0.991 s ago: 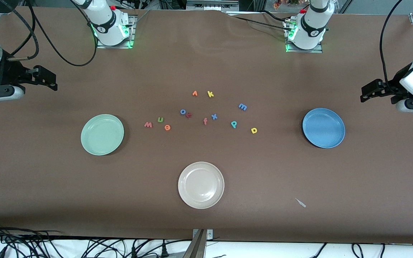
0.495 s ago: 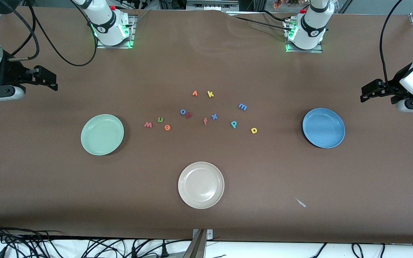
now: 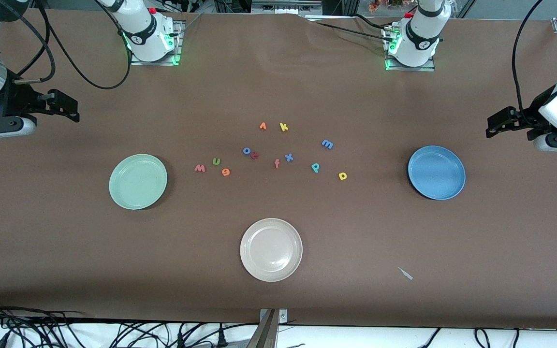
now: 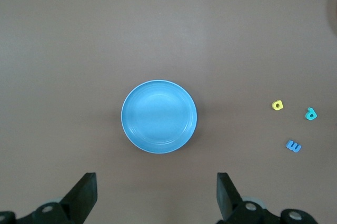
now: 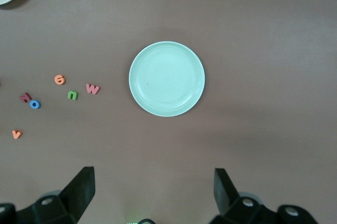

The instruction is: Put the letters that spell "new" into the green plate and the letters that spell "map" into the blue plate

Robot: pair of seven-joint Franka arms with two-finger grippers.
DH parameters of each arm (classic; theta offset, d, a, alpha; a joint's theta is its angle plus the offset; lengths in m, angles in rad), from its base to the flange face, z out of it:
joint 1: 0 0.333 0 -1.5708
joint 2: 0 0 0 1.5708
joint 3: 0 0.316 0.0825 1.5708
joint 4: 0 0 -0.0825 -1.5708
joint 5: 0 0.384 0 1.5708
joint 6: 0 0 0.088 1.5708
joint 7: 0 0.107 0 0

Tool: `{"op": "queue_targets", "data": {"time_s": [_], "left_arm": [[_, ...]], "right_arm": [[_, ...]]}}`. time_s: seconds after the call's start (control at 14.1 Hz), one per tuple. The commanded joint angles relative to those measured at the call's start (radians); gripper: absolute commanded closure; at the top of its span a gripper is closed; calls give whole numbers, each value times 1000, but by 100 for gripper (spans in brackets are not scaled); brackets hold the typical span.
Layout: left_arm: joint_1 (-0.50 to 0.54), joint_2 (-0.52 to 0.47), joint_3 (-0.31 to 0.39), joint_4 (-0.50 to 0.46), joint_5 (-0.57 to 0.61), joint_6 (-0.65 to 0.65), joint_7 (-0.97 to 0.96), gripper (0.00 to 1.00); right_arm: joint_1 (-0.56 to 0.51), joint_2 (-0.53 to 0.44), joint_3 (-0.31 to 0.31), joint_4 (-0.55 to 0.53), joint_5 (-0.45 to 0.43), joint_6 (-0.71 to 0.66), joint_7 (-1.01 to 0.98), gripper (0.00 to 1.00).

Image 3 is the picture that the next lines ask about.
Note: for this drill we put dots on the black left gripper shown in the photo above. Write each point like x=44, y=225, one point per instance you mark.
x=525, y=117

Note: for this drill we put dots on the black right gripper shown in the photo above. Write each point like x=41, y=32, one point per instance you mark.
x=16, y=99

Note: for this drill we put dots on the pink foam letter w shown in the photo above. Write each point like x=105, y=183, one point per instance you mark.
x=200, y=168

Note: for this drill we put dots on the blue foam letter m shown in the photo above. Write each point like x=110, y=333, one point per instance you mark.
x=327, y=143

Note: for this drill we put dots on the teal foam letter p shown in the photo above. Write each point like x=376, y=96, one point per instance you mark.
x=315, y=167

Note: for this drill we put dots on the blue plate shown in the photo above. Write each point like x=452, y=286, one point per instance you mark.
x=436, y=172

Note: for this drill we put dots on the light green plate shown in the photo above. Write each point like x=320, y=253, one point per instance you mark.
x=138, y=181

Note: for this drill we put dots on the dried flower bunch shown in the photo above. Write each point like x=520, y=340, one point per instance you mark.
x=375, y=6

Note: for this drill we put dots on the white paper scrap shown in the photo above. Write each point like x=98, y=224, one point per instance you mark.
x=405, y=273

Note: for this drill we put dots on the brown table cover sheet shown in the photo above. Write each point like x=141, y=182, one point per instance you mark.
x=278, y=72

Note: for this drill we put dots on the metal background rack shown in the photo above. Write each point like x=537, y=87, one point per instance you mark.
x=283, y=6

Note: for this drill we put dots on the beige plate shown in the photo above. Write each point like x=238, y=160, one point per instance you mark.
x=271, y=250

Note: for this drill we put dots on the grey slanted pole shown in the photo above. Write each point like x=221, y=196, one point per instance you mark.
x=264, y=336

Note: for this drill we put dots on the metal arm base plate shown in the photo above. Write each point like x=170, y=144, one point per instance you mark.
x=428, y=68
x=178, y=41

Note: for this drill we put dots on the metal table edge bracket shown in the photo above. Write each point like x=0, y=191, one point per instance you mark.
x=283, y=316

